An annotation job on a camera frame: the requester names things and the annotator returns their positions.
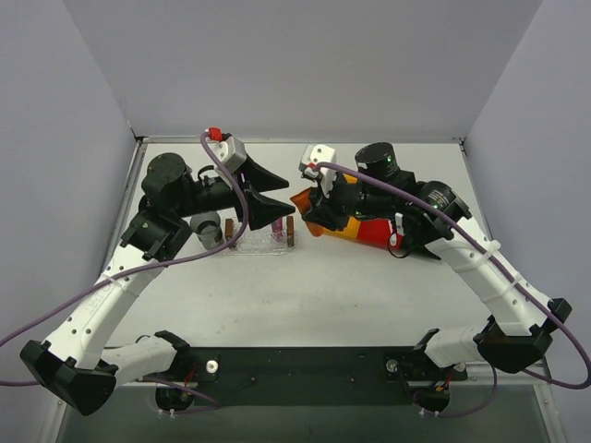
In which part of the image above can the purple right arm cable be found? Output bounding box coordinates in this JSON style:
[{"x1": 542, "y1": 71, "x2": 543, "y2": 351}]
[{"x1": 308, "y1": 161, "x2": 591, "y2": 418}]

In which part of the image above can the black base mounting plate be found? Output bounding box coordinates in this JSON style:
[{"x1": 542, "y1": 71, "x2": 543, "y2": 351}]
[{"x1": 154, "y1": 346, "x2": 467, "y2": 412}]

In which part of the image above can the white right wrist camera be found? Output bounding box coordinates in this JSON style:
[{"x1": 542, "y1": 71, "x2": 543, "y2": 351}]
[{"x1": 298, "y1": 144, "x2": 336, "y2": 198}]

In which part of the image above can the clear textured acrylic tray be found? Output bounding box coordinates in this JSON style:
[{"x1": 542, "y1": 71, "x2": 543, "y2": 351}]
[{"x1": 223, "y1": 217, "x2": 294, "y2": 256}]

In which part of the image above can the yellow plastic bin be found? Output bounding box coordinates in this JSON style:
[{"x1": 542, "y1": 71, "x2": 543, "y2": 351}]
[{"x1": 323, "y1": 217, "x2": 362, "y2": 242}]

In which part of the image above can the black plastic bin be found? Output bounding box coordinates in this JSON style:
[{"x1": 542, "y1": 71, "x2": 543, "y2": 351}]
[{"x1": 390, "y1": 240, "x2": 440, "y2": 260}]

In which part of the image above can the red plastic bin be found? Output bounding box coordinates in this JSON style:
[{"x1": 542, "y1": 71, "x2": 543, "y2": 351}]
[{"x1": 358, "y1": 219, "x2": 404, "y2": 249}]

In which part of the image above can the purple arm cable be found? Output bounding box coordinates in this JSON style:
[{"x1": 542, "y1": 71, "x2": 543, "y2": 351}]
[
  {"x1": 0, "y1": 131, "x2": 250, "y2": 414},
  {"x1": 308, "y1": 161, "x2": 591, "y2": 418}
]

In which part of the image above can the brown wooden tray end block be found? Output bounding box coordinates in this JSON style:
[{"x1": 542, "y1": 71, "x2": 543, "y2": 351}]
[{"x1": 223, "y1": 218, "x2": 239, "y2": 251}]

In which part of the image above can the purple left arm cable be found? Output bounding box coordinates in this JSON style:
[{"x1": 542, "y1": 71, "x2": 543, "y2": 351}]
[{"x1": 0, "y1": 131, "x2": 250, "y2": 414}]

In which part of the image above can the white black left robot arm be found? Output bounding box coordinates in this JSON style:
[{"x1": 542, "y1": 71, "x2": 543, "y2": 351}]
[{"x1": 20, "y1": 152, "x2": 295, "y2": 416}]

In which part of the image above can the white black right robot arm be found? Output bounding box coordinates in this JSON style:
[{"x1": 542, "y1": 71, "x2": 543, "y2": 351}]
[{"x1": 292, "y1": 142, "x2": 572, "y2": 374}]

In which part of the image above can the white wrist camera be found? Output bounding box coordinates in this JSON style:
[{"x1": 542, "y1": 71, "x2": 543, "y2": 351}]
[
  {"x1": 298, "y1": 144, "x2": 336, "y2": 198},
  {"x1": 206, "y1": 127, "x2": 247, "y2": 173}
]

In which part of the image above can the orange toothpaste tube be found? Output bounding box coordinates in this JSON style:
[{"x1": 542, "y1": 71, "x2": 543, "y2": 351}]
[{"x1": 290, "y1": 187, "x2": 324, "y2": 237}]

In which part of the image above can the pink toothpaste tube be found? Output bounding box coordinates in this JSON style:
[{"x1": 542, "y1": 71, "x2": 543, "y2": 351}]
[{"x1": 271, "y1": 218, "x2": 283, "y2": 243}]

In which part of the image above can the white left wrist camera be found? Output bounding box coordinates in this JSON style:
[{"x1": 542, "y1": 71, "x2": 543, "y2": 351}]
[{"x1": 206, "y1": 127, "x2": 247, "y2": 173}]

